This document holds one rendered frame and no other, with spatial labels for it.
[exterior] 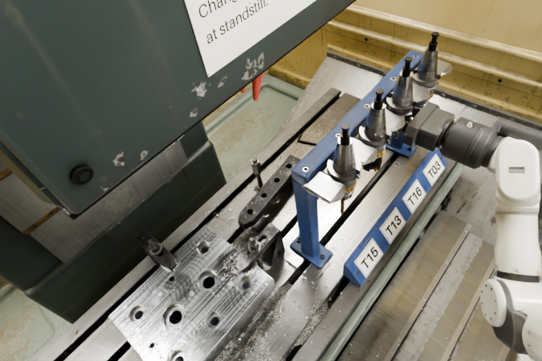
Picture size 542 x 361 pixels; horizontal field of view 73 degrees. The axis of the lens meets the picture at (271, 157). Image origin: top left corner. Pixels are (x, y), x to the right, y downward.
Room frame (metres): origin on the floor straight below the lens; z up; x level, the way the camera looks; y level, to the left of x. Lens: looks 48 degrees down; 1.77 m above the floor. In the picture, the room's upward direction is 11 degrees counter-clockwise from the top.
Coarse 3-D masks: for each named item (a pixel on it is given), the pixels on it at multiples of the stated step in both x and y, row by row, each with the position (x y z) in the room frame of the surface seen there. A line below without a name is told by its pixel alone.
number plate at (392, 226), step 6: (396, 210) 0.48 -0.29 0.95; (390, 216) 0.46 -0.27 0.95; (396, 216) 0.47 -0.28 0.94; (384, 222) 0.45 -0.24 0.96; (390, 222) 0.45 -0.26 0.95; (396, 222) 0.46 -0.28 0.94; (402, 222) 0.46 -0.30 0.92; (384, 228) 0.44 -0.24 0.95; (390, 228) 0.44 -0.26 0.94; (396, 228) 0.44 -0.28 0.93; (384, 234) 0.43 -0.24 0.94; (390, 234) 0.43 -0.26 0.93; (396, 234) 0.43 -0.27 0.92; (390, 240) 0.42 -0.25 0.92
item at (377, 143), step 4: (360, 128) 0.52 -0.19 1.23; (388, 128) 0.51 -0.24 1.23; (360, 132) 0.51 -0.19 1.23; (388, 132) 0.50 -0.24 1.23; (360, 136) 0.51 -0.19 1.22; (364, 136) 0.50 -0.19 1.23; (384, 136) 0.49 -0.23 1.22; (388, 136) 0.49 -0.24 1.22; (364, 140) 0.49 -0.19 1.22; (368, 140) 0.49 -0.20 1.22; (372, 140) 0.48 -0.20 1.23; (376, 140) 0.48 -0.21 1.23; (380, 140) 0.48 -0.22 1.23; (384, 140) 0.48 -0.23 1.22; (388, 140) 0.49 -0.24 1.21; (372, 144) 0.48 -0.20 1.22; (376, 144) 0.48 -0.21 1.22; (380, 144) 0.48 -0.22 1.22; (380, 148) 0.48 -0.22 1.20
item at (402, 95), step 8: (400, 72) 0.59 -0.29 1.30; (400, 80) 0.58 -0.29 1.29; (408, 80) 0.57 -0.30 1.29; (400, 88) 0.57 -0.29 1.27; (408, 88) 0.57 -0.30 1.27; (392, 96) 0.58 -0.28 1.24; (400, 96) 0.57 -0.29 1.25; (408, 96) 0.56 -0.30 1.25; (400, 104) 0.56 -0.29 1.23; (408, 104) 0.56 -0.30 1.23
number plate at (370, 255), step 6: (372, 240) 0.41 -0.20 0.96; (366, 246) 0.40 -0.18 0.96; (372, 246) 0.40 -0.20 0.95; (366, 252) 0.39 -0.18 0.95; (372, 252) 0.39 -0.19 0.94; (378, 252) 0.39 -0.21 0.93; (360, 258) 0.37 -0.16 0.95; (366, 258) 0.38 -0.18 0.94; (372, 258) 0.38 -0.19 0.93; (378, 258) 0.38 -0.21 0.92; (360, 264) 0.36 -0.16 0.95; (366, 264) 0.36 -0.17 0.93; (372, 264) 0.36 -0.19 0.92; (360, 270) 0.35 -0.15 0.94; (366, 270) 0.35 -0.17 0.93; (366, 276) 0.34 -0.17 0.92
